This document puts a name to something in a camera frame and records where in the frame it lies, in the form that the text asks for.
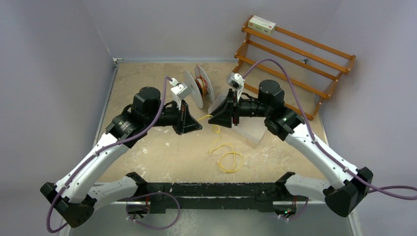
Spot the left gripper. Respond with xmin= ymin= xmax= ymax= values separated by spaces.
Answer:
xmin=145 ymin=99 xmax=202 ymax=135

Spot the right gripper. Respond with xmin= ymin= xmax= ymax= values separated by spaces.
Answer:
xmin=209 ymin=89 xmax=271 ymax=129

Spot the clear plastic divided tray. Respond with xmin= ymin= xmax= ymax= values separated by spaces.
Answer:
xmin=208 ymin=97 xmax=268 ymax=145

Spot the white perforated cable spool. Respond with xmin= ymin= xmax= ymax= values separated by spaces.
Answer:
xmin=183 ymin=64 xmax=215 ymax=109

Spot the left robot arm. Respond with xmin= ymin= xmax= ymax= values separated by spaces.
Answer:
xmin=40 ymin=84 xmax=202 ymax=228

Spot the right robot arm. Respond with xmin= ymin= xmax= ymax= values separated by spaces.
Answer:
xmin=208 ymin=80 xmax=373 ymax=217

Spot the wooden shelf rack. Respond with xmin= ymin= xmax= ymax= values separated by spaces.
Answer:
xmin=233 ymin=15 xmax=356 ymax=120

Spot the white green box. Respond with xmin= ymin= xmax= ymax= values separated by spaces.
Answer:
xmin=248 ymin=15 xmax=276 ymax=36

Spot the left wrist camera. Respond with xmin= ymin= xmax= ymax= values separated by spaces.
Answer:
xmin=169 ymin=78 xmax=191 ymax=109

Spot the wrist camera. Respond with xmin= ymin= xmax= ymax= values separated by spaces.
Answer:
xmin=226 ymin=72 xmax=245 ymax=101
xmin=169 ymin=78 xmax=191 ymax=109

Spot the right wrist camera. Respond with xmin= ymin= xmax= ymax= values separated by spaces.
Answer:
xmin=226 ymin=72 xmax=245 ymax=101

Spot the red cable on spool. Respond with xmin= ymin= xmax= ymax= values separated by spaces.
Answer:
xmin=195 ymin=65 xmax=207 ymax=96

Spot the black cable on spool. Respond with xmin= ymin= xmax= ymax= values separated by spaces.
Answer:
xmin=195 ymin=77 xmax=206 ymax=96

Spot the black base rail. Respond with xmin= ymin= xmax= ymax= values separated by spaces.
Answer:
xmin=128 ymin=182 xmax=306 ymax=216

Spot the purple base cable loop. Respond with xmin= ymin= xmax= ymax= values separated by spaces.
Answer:
xmin=125 ymin=191 xmax=182 ymax=231

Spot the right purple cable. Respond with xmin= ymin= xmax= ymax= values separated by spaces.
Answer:
xmin=241 ymin=59 xmax=417 ymax=201

